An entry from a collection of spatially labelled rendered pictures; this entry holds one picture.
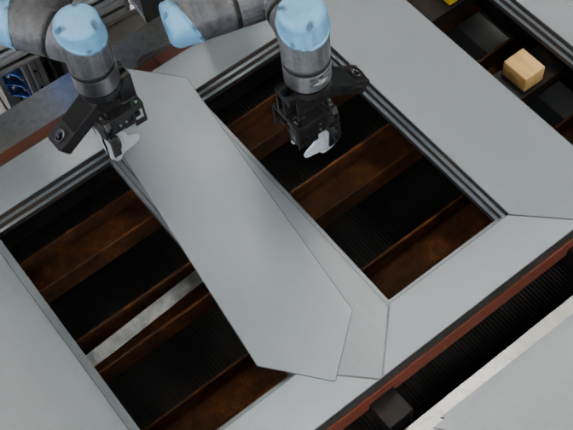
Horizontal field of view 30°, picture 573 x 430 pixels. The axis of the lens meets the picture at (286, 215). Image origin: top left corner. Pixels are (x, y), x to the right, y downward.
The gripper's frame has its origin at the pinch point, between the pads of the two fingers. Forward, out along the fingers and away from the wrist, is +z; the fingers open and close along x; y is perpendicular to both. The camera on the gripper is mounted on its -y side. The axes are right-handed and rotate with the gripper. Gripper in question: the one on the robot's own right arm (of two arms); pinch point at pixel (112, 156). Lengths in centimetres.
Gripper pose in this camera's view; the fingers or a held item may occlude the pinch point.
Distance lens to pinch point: 193.3
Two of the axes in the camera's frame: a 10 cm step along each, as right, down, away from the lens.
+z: 0.7, 5.1, 8.6
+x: -6.1, -6.6, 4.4
